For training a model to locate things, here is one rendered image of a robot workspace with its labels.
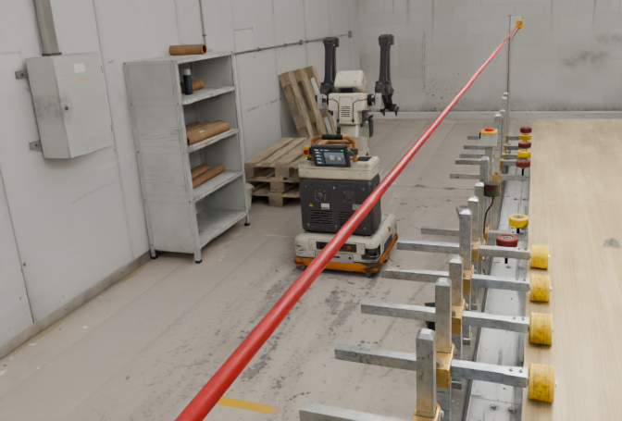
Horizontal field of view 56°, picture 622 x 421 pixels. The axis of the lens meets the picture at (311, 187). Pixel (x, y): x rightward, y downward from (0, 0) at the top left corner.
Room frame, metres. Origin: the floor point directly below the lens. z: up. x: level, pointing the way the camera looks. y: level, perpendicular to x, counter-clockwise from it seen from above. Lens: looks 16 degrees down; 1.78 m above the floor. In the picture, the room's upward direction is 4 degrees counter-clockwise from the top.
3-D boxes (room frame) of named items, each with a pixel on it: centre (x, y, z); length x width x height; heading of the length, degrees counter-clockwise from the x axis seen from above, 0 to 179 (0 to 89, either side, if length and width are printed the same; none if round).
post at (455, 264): (1.52, -0.39, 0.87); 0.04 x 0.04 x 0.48; 69
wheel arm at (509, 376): (1.25, -0.27, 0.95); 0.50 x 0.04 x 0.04; 69
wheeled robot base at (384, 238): (4.14, -0.25, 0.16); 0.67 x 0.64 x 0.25; 158
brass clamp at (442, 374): (1.26, -0.29, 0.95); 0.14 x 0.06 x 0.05; 159
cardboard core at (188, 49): (4.83, 0.91, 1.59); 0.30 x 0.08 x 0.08; 69
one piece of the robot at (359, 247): (3.83, -0.15, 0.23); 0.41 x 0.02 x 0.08; 68
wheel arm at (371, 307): (1.48, -0.36, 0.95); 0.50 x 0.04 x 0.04; 69
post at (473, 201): (1.98, -0.57, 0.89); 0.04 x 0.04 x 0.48; 69
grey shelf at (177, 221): (4.72, 0.94, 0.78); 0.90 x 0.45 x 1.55; 159
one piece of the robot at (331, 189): (4.06, -0.22, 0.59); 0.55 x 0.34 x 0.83; 68
